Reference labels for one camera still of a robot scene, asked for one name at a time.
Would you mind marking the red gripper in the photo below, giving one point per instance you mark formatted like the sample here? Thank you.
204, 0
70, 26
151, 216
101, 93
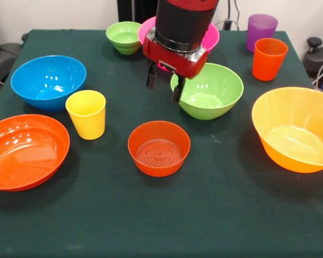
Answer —
172, 57

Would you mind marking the large green bowl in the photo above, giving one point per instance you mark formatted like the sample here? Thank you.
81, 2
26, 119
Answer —
212, 88

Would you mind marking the small green ribbed bowl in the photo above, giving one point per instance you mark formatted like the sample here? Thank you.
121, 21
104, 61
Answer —
123, 36

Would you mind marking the small orange bowl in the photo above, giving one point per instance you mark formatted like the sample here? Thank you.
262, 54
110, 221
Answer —
158, 166

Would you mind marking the large yellow-orange bowl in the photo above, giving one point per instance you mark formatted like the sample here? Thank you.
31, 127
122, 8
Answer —
285, 113

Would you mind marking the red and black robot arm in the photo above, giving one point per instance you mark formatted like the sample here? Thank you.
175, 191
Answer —
183, 21

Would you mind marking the large pink bowl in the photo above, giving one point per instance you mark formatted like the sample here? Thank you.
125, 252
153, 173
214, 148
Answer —
212, 37

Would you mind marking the black power adapter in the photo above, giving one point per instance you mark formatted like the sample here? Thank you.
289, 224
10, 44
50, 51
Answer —
227, 25

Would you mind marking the yellow cup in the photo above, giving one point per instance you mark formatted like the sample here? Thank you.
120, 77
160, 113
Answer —
87, 121

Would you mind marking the orange cup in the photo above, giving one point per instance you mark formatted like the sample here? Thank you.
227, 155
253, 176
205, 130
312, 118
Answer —
269, 61

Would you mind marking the purple cup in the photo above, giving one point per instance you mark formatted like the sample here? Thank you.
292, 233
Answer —
261, 29

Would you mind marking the blue bowl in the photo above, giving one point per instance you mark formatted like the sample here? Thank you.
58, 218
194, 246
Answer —
48, 80

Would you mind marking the dark green tablecloth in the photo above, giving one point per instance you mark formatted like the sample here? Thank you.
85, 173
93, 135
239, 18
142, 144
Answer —
150, 215

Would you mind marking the small black knob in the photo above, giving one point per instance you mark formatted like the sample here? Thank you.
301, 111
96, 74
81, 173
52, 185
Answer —
24, 37

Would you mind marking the black rounded base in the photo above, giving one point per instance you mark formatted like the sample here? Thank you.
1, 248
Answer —
312, 61

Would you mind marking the black clamp knob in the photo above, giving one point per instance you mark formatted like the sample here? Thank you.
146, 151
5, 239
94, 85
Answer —
314, 41

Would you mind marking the wide shallow orange bowl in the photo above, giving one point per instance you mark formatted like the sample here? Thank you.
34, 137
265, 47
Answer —
24, 153

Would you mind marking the dark grey chair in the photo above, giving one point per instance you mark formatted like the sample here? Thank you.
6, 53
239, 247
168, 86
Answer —
2, 61

